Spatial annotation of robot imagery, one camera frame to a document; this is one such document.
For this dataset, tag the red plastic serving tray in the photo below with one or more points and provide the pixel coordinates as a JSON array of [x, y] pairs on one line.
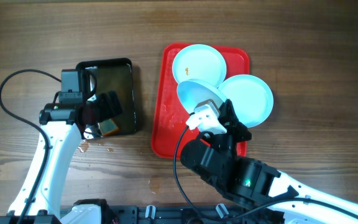
[[170, 116]]

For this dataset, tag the light blue plate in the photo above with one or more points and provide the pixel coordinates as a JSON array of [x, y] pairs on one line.
[[194, 91], [252, 98], [199, 61]]

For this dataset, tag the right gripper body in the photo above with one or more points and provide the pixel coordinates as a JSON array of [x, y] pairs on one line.
[[234, 134]]

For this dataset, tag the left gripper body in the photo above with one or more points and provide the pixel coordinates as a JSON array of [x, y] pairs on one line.
[[102, 107]]

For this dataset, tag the green and orange sponge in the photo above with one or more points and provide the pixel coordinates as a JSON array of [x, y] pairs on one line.
[[108, 127]]

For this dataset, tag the black tray with water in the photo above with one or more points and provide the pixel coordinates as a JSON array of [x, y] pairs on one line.
[[112, 75]]

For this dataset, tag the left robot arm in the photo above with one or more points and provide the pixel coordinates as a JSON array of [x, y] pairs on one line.
[[61, 128]]

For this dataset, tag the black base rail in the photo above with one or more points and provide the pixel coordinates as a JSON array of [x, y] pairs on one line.
[[185, 214]]

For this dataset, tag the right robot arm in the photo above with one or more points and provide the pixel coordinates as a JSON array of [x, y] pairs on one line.
[[249, 182]]

